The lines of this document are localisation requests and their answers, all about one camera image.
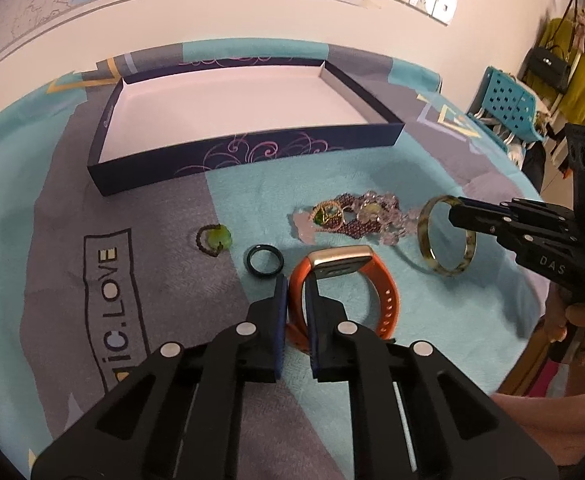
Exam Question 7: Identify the orange smart watch band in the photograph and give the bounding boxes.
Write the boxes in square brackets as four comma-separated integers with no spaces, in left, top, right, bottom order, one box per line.
[286,245,400,353]

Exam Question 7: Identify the yellow-green marbled bangle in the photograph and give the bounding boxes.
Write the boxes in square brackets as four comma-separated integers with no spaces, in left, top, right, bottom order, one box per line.
[417,195,477,278]

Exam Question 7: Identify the crystal bead bracelet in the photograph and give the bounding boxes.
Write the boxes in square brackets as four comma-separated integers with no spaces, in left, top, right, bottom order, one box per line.
[339,190,423,247]

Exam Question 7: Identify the right hand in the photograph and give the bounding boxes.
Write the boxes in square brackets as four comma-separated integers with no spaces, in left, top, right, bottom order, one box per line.
[544,283,585,354]

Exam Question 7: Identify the pink stone pendant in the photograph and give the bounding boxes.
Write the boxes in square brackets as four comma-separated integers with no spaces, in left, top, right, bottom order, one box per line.
[291,209,322,245]

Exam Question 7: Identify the gold hoop earring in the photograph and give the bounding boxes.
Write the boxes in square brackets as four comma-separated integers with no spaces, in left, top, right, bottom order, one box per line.
[310,200,345,232]

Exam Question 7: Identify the teal perforated plastic chair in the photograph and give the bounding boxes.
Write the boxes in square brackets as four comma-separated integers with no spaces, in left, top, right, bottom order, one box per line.
[467,66,543,146]

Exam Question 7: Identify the black handbag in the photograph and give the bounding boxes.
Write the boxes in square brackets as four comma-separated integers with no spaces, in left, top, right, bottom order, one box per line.
[527,0,578,94]

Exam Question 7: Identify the teal grey patterned bedsheet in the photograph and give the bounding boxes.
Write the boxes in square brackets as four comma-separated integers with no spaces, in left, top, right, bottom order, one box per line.
[0,40,549,479]

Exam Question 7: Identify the dark blue box tray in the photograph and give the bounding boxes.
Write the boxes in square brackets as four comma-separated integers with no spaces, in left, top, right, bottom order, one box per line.
[87,56,404,196]

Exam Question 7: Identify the black ring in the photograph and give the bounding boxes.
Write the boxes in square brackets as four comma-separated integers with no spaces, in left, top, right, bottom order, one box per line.
[244,242,286,280]

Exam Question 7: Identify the white wall switch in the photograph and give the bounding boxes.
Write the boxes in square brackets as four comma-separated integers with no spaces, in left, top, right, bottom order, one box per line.
[431,0,457,25]

